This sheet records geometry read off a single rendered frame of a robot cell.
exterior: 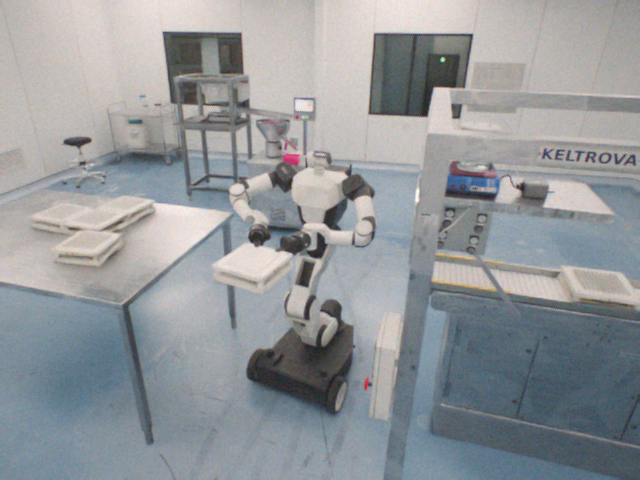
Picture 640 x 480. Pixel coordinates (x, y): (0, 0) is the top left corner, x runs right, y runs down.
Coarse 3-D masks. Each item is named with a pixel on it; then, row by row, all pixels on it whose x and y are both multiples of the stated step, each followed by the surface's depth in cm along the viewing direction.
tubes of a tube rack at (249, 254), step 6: (246, 252) 185; (252, 252) 184; (258, 252) 185; (264, 252) 185; (234, 258) 180; (240, 258) 180; (246, 258) 180; (252, 258) 180; (264, 258) 179; (246, 264) 175; (252, 264) 175; (258, 264) 175
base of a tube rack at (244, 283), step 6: (282, 270) 181; (288, 270) 185; (216, 276) 177; (222, 276) 177; (228, 276) 177; (234, 276) 176; (270, 276) 177; (276, 276) 177; (222, 282) 177; (228, 282) 175; (234, 282) 174; (240, 282) 173; (246, 282) 172; (252, 282) 172; (264, 282) 173; (270, 282) 173; (276, 282) 177; (246, 288) 172; (252, 288) 170; (258, 288) 169; (264, 288) 170
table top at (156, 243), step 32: (64, 192) 308; (0, 224) 255; (160, 224) 258; (192, 224) 259; (224, 224) 267; (0, 256) 219; (32, 256) 219; (128, 256) 221; (160, 256) 221; (32, 288) 193; (64, 288) 192; (96, 288) 193; (128, 288) 193
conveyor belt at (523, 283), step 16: (448, 272) 202; (464, 272) 202; (480, 272) 203; (496, 272) 203; (512, 272) 203; (512, 288) 190; (528, 288) 190; (544, 288) 191; (560, 288) 191; (544, 304) 180
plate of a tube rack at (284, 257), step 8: (240, 248) 190; (264, 248) 190; (272, 248) 189; (232, 256) 183; (280, 256) 183; (288, 256) 183; (216, 264) 176; (224, 264) 176; (248, 264) 176; (272, 264) 177; (280, 264) 177; (224, 272) 174; (232, 272) 172; (240, 272) 171; (248, 272) 171; (256, 272) 171; (264, 272) 171; (272, 272) 173; (256, 280) 167; (264, 280) 168
